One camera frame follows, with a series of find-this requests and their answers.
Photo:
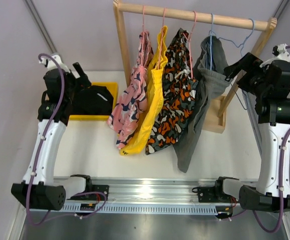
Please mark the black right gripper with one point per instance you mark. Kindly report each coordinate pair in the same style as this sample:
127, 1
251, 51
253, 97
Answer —
251, 63

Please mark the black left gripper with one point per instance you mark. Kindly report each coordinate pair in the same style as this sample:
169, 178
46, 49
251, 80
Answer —
81, 83

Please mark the black shorts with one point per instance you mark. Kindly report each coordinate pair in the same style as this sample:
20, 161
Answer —
96, 100

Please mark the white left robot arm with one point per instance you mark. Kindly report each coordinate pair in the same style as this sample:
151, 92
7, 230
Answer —
37, 189

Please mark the grey shorts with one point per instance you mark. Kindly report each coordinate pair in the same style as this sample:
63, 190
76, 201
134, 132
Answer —
211, 84

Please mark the blue hanger with grey shorts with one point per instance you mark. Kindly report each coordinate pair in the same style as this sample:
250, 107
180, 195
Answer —
212, 64

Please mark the orange camouflage shorts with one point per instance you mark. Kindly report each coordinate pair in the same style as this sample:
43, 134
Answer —
179, 90

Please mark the pink patterned shorts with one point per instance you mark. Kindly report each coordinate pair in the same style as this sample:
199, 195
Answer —
132, 102

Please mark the pink hanger leftmost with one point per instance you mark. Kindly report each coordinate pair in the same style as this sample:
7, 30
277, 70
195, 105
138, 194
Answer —
143, 38

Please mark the yellow shorts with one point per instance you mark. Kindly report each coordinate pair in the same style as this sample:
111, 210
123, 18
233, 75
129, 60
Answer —
155, 101

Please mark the yellow plastic tray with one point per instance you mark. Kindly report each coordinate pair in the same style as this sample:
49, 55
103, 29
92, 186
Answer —
113, 89

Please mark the wooden clothes rack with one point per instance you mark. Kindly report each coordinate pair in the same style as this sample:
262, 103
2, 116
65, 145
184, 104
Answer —
215, 120

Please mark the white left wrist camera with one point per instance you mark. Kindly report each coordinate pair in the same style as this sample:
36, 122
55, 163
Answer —
52, 62

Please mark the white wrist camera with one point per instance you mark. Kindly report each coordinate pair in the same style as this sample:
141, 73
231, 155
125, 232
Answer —
280, 53
52, 62

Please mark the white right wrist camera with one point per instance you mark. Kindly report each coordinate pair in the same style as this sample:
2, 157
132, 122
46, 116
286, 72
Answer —
280, 53

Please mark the aluminium corner post right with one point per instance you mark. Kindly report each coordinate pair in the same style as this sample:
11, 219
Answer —
279, 11

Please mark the aluminium corner post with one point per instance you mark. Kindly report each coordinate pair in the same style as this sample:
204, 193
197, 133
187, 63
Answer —
279, 11
40, 25

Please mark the aluminium corner post left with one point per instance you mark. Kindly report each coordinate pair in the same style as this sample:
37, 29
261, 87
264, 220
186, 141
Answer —
40, 25

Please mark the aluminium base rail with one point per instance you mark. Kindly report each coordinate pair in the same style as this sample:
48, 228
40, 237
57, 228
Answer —
153, 196

